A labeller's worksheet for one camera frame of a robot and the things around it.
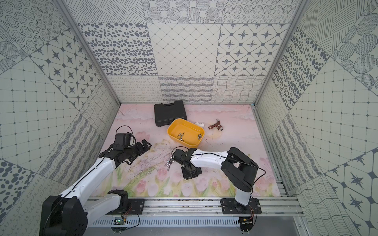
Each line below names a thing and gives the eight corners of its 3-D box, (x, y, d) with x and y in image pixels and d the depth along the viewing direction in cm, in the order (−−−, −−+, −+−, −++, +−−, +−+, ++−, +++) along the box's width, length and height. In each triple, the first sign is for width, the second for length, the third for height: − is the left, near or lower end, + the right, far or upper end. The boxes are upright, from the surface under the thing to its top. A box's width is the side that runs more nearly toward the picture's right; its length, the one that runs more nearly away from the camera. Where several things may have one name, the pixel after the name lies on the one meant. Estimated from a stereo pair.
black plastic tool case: (156, 128, 106) (154, 123, 102) (155, 107, 119) (154, 103, 115) (187, 123, 109) (187, 118, 105) (183, 104, 122) (183, 99, 118)
